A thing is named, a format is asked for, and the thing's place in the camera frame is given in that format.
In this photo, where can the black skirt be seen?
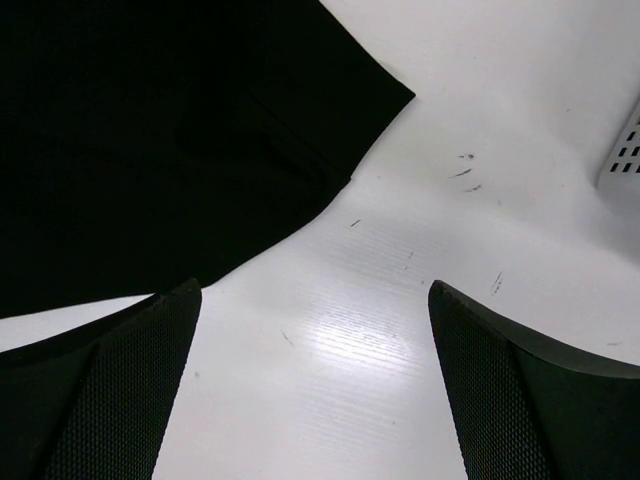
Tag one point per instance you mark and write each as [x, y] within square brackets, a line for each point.
[145, 143]

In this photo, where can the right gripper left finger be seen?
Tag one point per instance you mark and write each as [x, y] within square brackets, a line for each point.
[94, 402]

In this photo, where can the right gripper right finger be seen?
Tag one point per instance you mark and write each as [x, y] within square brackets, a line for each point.
[526, 406]

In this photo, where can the white plastic basket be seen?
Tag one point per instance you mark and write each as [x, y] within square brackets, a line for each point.
[620, 171]

